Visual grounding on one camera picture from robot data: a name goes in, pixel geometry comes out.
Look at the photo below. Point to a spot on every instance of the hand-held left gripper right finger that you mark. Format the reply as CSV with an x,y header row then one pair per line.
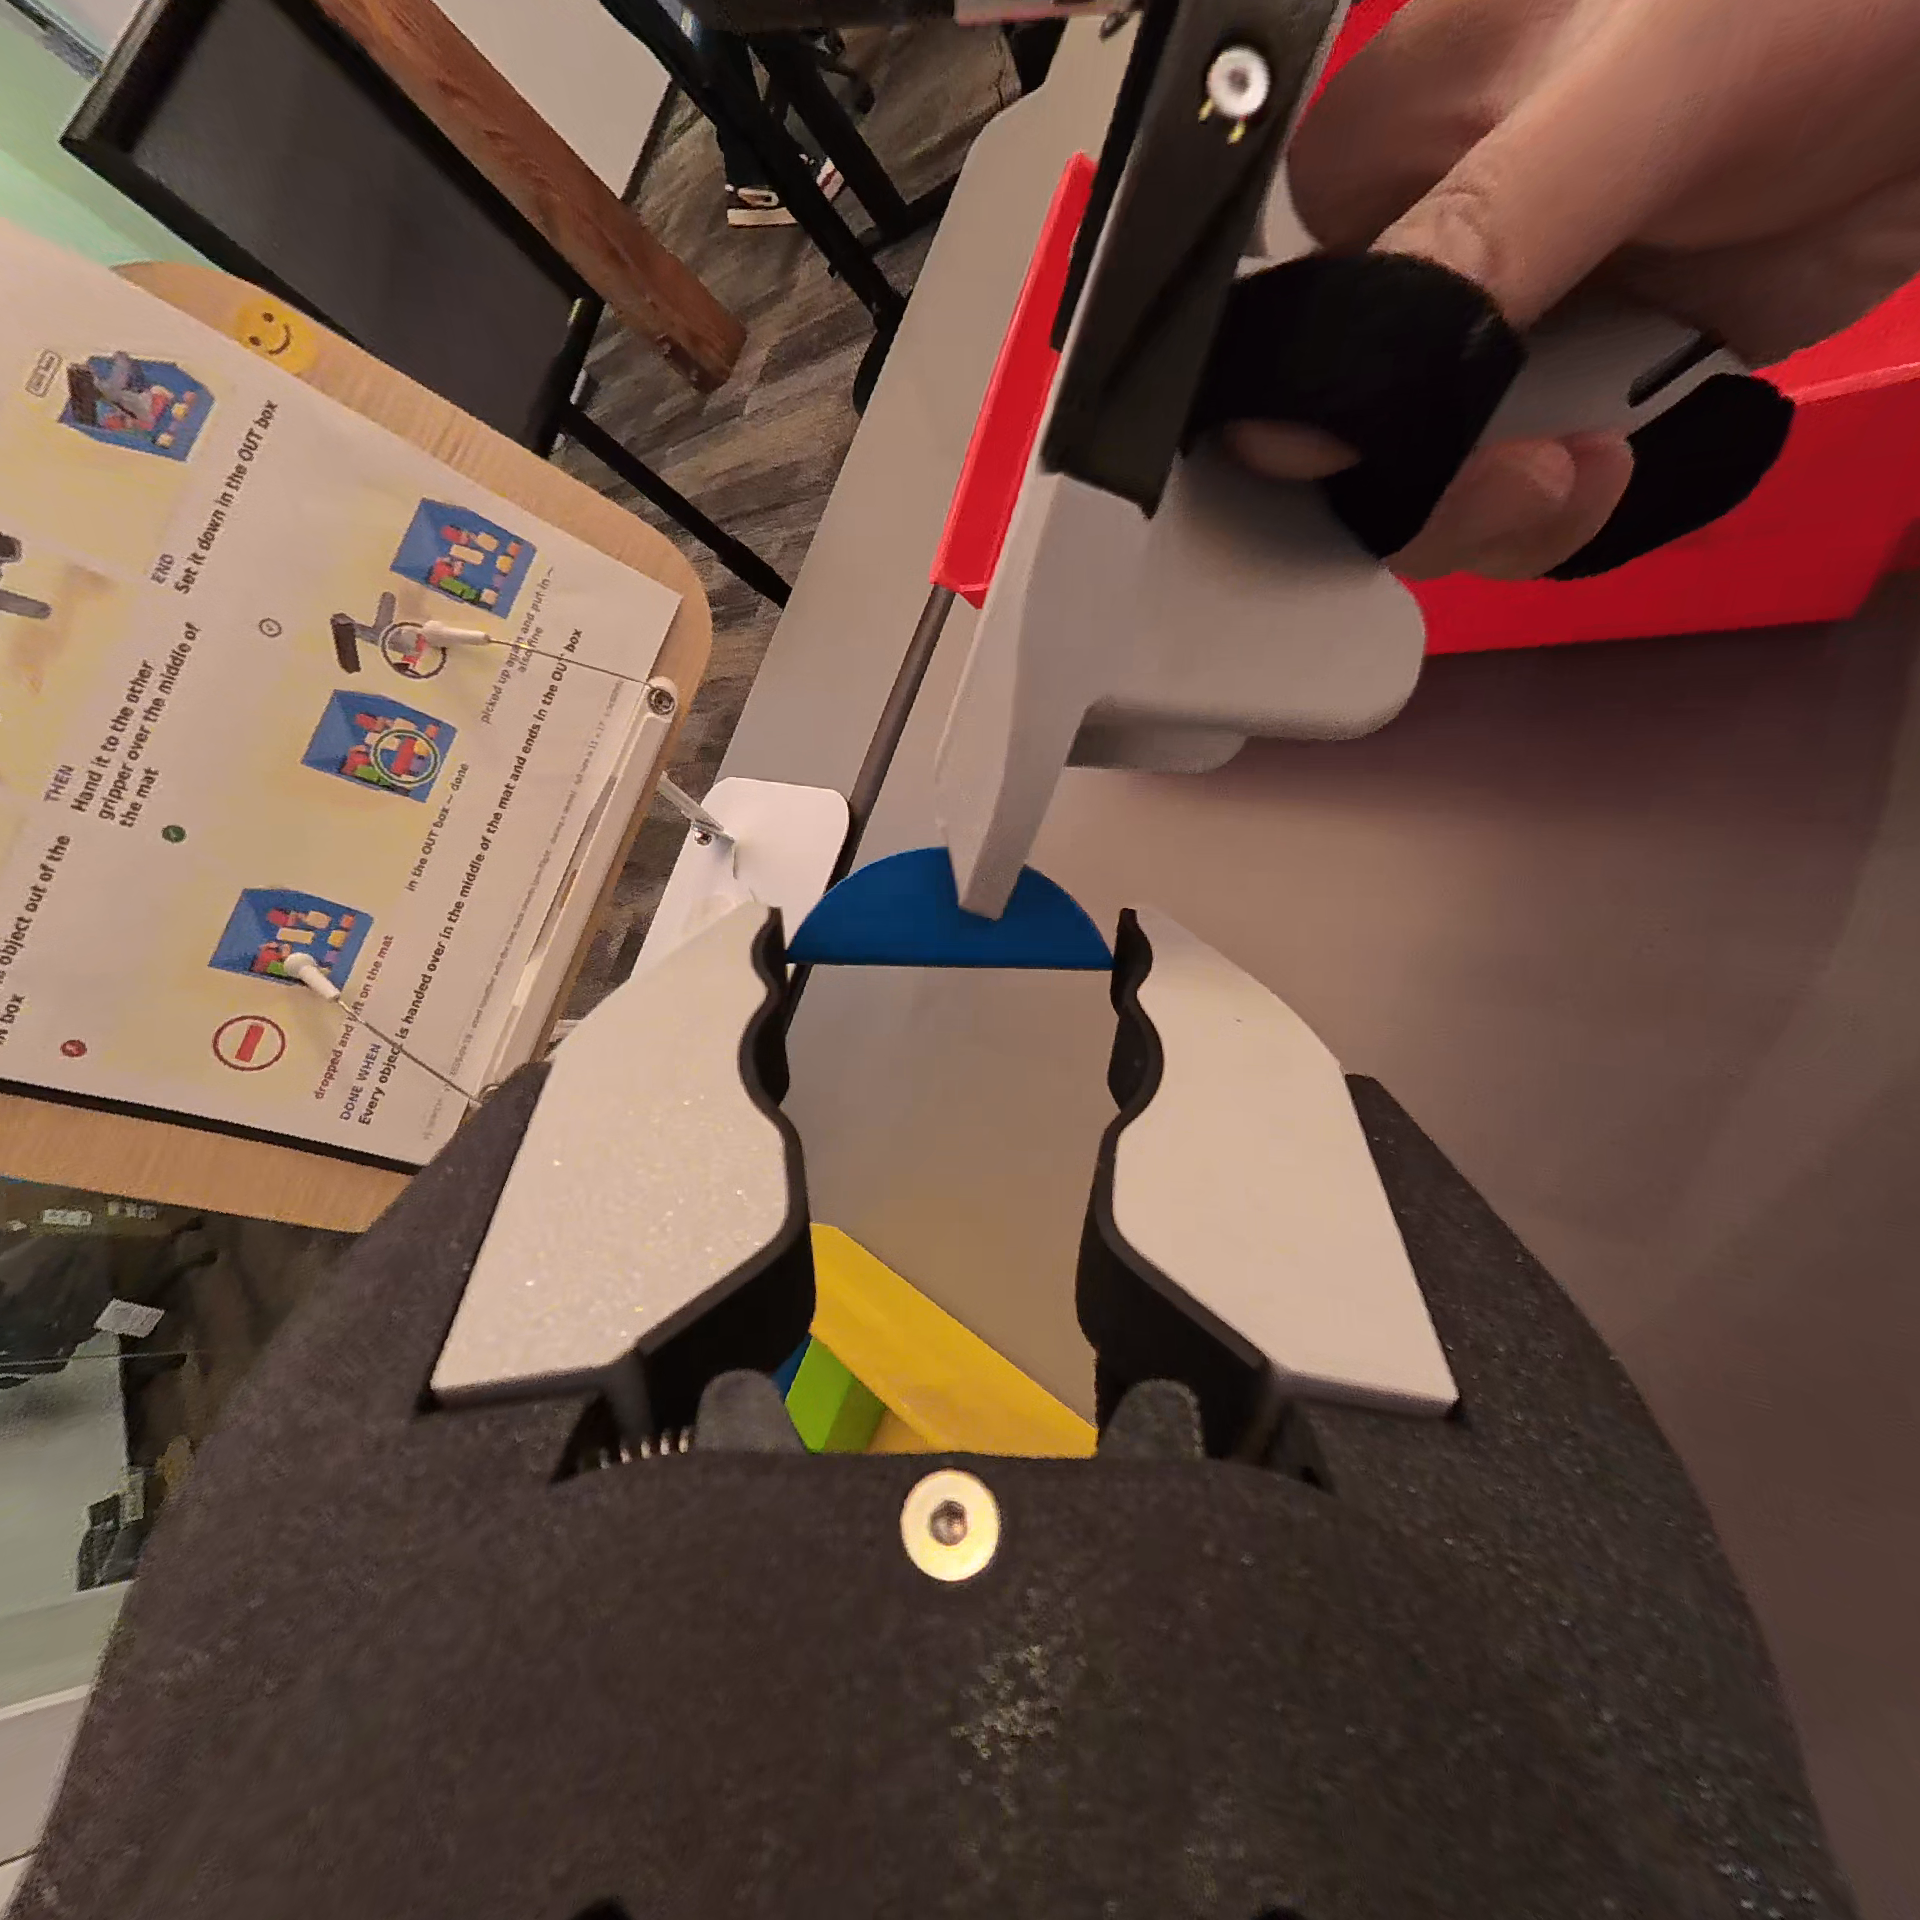
x,y
1277,1214

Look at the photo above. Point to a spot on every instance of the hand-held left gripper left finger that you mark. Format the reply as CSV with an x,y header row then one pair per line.
x,y
629,1197

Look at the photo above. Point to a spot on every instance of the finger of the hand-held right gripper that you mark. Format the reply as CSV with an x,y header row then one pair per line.
x,y
1020,719

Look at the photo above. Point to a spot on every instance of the blue half-cylinder block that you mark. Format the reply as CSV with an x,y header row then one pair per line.
x,y
887,922

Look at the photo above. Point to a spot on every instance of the green wooden block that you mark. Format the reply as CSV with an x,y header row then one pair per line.
x,y
835,1402

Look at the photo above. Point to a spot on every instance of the yellow plastic bin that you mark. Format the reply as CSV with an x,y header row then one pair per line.
x,y
960,1350

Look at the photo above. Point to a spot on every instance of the red plastic bin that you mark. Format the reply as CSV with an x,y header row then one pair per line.
x,y
1830,497

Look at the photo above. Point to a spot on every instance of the wooden framed instruction sign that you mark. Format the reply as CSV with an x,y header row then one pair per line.
x,y
300,673

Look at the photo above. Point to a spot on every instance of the dark wooden framed panel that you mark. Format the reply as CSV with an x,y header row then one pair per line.
x,y
300,196

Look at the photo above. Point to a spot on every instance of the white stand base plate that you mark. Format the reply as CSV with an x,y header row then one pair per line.
x,y
780,839

